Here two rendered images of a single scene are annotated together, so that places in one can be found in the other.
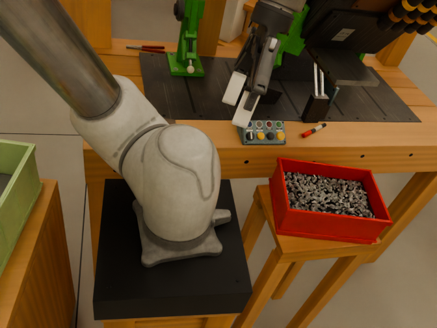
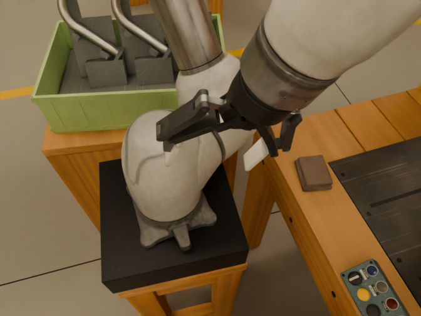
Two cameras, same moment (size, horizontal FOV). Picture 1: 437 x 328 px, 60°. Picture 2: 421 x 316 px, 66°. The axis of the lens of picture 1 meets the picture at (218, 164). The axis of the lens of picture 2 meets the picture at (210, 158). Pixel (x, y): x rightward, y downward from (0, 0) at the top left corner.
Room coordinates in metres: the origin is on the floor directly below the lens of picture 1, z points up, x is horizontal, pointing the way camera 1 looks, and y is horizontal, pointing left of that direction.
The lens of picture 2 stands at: (0.66, -0.30, 1.66)
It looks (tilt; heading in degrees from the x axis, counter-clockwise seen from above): 55 degrees down; 96
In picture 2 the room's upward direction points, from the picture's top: straight up
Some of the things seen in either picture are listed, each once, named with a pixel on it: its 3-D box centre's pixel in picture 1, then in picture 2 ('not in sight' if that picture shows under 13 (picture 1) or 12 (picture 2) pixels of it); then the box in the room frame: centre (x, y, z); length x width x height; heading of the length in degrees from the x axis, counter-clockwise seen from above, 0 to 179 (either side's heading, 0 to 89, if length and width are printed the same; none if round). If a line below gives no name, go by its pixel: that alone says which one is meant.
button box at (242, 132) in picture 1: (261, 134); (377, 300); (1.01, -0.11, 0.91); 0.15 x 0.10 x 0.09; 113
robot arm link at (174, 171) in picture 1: (178, 176); (165, 160); (0.53, 0.07, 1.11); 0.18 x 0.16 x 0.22; 54
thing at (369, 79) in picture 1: (331, 53); not in sight; (1.30, -0.28, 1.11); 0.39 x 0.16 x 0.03; 23
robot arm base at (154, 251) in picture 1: (185, 219); (171, 204); (0.54, 0.04, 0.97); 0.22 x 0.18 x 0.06; 117
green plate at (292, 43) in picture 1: (292, 29); not in sight; (1.27, -0.12, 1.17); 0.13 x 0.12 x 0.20; 113
